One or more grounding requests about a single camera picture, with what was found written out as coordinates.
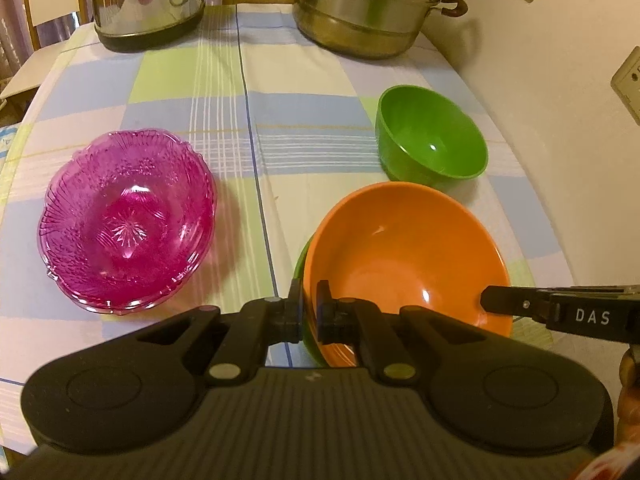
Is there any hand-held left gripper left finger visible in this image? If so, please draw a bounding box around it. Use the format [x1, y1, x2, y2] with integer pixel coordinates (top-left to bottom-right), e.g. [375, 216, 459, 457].
[135, 277, 306, 386]

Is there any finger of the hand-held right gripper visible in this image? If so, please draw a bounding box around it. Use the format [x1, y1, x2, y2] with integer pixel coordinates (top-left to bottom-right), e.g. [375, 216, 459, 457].
[480, 285, 553, 322]

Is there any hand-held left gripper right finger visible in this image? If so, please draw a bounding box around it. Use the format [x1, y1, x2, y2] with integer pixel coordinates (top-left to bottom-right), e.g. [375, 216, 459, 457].
[315, 280, 486, 386]

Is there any green plastic bowl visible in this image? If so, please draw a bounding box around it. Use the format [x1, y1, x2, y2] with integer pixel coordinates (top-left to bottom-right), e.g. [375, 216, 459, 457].
[292, 232, 328, 367]
[376, 85, 489, 183]

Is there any orange plastic bowl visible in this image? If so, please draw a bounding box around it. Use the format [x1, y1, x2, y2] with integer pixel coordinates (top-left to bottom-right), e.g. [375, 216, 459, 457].
[303, 182, 512, 368]

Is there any pink glass plate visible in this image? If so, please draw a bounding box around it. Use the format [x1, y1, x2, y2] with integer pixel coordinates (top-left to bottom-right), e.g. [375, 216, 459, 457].
[41, 240, 217, 312]
[37, 129, 218, 306]
[47, 260, 213, 317]

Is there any person's right hand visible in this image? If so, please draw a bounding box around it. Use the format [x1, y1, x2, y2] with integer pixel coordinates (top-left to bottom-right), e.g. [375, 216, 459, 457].
[616, 346, 640, 443]

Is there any checkered tablecloth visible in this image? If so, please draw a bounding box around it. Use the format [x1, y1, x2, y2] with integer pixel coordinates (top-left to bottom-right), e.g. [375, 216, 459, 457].
[0, 4, 576, 456]

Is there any steel steamer pot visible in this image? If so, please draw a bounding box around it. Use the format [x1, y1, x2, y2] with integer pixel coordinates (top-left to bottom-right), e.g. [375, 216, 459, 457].
[272, 0, 484, 59]

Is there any blue white patterned cloth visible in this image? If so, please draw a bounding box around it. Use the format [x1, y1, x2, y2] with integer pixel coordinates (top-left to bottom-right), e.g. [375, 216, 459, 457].
[0, 122, 21, 152]

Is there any steel kettle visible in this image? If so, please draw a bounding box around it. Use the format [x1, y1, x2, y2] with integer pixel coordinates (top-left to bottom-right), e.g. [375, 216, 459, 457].
[90, 0, 207, 54]

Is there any beige wall socket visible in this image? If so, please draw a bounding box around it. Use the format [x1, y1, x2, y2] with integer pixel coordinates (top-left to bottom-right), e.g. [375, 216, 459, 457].
[611, 47, 640, 126]

